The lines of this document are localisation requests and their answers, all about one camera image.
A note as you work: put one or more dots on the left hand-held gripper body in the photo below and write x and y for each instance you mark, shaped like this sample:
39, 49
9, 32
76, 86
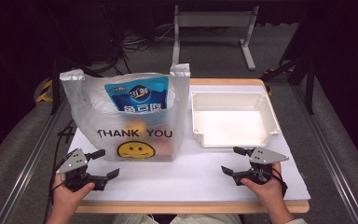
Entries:
73, 161

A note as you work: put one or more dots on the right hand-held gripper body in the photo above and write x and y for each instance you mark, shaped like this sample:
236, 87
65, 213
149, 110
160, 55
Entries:
265, 156

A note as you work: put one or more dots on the translucent plastic shopping bag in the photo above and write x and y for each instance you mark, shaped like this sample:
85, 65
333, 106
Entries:
90, 130

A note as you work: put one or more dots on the white plastic bin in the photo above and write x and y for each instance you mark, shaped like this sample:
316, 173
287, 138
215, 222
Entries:
230, 124

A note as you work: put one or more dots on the blue snack pouch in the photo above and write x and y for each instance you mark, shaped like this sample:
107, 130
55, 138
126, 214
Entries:
140, 96

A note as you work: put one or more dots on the person's right hand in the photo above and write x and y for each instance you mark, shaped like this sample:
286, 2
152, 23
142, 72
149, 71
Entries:
272, 193

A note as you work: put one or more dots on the person's left hand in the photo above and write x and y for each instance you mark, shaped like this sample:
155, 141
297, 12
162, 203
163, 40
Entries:
66, 200

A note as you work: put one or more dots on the white table cover sheet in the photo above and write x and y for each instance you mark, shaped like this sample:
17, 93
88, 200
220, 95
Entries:
174, 177

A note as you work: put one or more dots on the wooden table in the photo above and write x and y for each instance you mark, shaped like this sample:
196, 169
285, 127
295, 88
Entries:
167, 207

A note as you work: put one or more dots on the yellow black hazard tape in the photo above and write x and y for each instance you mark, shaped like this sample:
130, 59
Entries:
45, 90
269, 90

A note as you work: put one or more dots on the aluminium rail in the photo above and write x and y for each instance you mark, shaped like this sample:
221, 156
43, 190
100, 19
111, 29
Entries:
28, 165
329, 161

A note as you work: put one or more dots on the grey metal stand frame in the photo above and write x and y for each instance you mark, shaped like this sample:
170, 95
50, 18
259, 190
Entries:
214, 18

